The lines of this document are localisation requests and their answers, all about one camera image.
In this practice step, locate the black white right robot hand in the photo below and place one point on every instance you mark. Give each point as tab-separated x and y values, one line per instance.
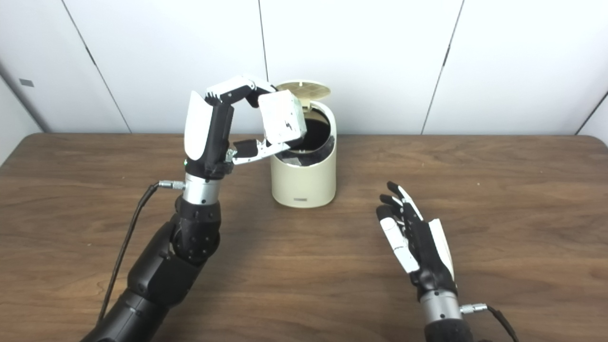
427	251

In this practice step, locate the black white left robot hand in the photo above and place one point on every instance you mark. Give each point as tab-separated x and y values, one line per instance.
204	133

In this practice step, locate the white green milk carton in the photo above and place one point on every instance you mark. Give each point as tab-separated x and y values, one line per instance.
280	116

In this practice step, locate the round cream bin lid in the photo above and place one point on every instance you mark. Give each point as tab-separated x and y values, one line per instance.
306	89

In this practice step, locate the cream-colored bin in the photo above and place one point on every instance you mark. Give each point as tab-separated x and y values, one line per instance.
304	183

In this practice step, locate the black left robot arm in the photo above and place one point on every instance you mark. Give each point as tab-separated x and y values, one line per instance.
185	247

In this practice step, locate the grey wall label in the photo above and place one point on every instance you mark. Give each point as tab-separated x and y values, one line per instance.
26	82

